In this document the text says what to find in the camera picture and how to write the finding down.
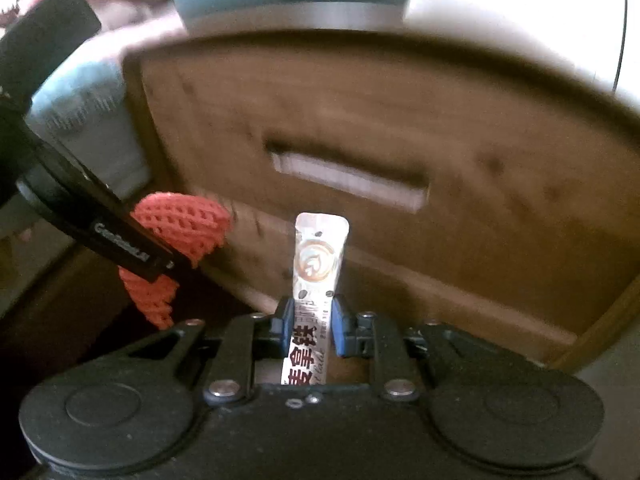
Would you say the orange foam fruit net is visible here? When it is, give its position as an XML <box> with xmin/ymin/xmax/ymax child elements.
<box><xmin>118</xmin><ymin>193</ymin><xmax>231</xmax><ymax>330</ymax></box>

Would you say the wooden nightstand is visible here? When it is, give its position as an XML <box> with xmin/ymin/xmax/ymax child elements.
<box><xmin>122</xmin><ymin>14</ymin><xmax>639</xmax><ymax>370</ymax></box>

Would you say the white sachet stick red text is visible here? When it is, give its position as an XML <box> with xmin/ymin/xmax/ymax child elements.
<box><xmin>281</xmin><ymin>212</ymin><xmax>349</xmax><ymax>386</ymax></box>

